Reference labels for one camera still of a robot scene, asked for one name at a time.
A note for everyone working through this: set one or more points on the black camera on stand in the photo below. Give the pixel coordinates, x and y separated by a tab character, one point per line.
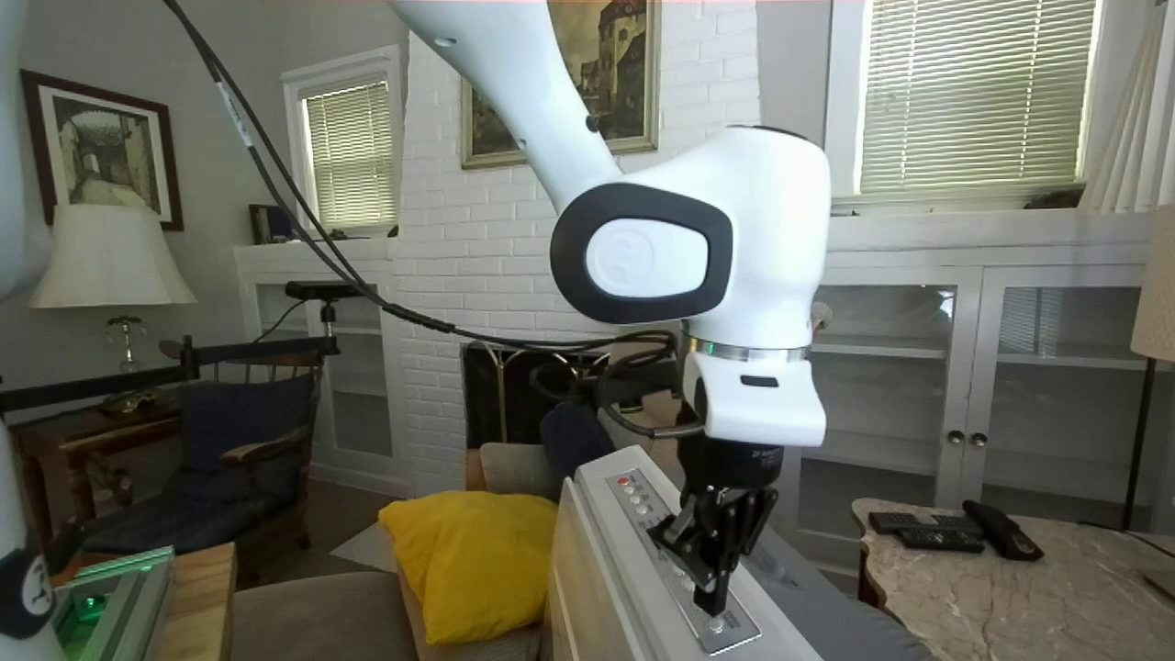
323	293

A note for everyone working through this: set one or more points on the dark wooden spindle chair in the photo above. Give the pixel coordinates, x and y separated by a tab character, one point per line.
278	446

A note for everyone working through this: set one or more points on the green glass tray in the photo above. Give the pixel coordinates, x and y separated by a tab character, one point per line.
105	609

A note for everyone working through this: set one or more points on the white shade table lamp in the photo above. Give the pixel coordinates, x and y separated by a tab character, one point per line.
113	257

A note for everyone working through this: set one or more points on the white window curtain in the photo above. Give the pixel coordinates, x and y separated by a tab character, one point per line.
1133	110

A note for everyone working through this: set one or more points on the white glass door cabinet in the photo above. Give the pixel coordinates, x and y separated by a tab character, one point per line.
967	404

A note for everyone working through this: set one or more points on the large black remote control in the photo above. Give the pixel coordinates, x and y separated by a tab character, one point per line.
1005	530

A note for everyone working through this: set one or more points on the brown wooden side table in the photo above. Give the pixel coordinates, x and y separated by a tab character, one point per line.
73	465

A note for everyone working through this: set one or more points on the navy blue chair cushion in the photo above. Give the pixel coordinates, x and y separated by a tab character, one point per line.
242	424

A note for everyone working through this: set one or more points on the stone top table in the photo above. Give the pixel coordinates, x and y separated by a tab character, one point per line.
1040	601

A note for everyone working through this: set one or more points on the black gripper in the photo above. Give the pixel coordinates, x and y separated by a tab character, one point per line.
732	465

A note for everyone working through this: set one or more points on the small window with blinds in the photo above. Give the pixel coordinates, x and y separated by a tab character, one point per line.
349	152

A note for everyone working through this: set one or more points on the white built-in bookshelf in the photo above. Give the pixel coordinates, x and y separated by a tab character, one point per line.
361	404

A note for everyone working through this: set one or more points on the white portable heater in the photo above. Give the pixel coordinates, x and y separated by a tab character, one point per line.
612	588

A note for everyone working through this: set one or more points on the floor lamp with cream shade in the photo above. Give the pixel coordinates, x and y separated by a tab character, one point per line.
1159	288

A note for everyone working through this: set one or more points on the gold framed painting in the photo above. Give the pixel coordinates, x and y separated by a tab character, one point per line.
627	74

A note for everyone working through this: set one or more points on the dark blue round object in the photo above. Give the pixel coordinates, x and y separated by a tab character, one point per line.
570	442

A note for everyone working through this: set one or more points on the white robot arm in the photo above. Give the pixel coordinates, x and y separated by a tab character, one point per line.
759	222

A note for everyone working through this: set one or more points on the beige seat cushion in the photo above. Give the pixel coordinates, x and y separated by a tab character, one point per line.
514	467

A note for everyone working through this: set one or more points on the black eight ball object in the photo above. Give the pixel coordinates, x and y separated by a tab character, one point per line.
24	593

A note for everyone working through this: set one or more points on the yellow throw pillow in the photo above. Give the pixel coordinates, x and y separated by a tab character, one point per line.
465	562

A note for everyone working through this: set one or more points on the light wooden box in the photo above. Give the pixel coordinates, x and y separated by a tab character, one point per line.
200	609

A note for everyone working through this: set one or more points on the dark box on mantel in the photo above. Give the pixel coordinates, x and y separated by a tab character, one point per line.
270	222

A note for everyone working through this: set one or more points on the large window with blinds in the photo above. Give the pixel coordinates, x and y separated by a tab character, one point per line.
967	96

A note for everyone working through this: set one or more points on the black framed picture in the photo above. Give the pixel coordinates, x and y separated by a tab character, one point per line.
95	135

